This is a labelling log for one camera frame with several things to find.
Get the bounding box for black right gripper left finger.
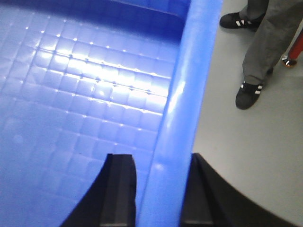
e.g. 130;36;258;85
61;154;137;227

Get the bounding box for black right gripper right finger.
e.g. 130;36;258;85
181;153;293;227

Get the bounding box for large blue plastic bin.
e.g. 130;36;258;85
0;0;222;227

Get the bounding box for black striped sneaker near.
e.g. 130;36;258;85
235;81;263;110

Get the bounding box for black striped sneaker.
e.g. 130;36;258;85
219;12;261;29
235;81;263;110

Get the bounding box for red stand leg with caster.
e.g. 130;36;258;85
281;30;303;68

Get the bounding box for black striped sneaker far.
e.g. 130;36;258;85
219;12;261;29

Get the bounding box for person's grey trousers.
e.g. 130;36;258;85
242;0;303;85

